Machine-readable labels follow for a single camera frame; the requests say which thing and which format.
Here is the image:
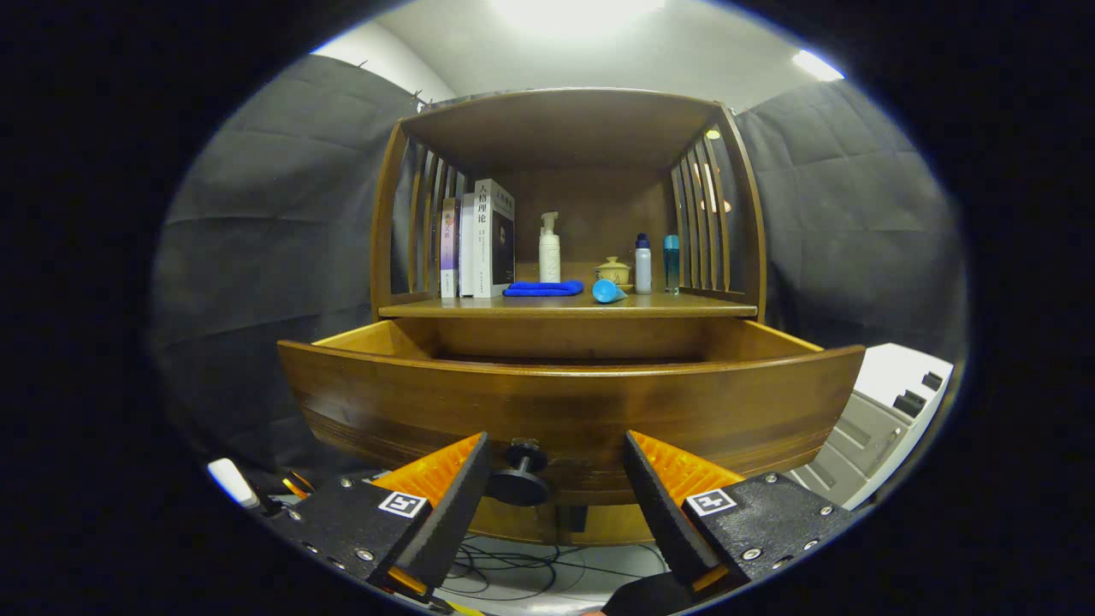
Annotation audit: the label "blue folded cloth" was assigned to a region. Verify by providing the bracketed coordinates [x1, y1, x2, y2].
[502, 280, 585, 298]

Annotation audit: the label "black floor cables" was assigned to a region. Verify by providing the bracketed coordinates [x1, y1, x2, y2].
[445, 539, 668, 604]

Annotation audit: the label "wooden countertop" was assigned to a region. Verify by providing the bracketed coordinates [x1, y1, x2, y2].
[378, 289, 759, 320]

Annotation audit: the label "white filing cabinet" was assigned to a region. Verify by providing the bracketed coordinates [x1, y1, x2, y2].
[787, 342, 955, 510]

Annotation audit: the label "wooden cabinet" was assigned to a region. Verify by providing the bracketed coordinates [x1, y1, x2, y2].
[370, 87, 767, 546]

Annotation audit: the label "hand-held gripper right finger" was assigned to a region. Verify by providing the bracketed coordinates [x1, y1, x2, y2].
[622, 430, 856, 595]

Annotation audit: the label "white plastic device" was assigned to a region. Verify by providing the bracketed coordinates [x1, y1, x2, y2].
[208, 458, 260, 510]

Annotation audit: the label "ceiling light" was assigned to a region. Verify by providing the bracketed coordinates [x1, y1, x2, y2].
[791, 50, 846, 82]
[496, 0, 664, 35]

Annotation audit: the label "thin white book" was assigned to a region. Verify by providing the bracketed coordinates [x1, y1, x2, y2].
[460, 192, 477, 298]

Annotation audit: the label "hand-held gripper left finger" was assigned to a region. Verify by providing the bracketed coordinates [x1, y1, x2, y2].
[257, 432, 494, 600]

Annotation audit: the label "white book with portrait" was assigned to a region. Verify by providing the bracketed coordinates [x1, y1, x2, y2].
[473, 178, 516, 298]

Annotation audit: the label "purple book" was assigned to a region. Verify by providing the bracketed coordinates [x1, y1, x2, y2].
[440, 198, 463, 299]

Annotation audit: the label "white pump bottle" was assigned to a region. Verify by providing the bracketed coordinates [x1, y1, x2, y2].
[538, 211, 562, 283]

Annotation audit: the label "wooden drawer with black knob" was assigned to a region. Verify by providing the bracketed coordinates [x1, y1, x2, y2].
[276, 318, 867, 507]

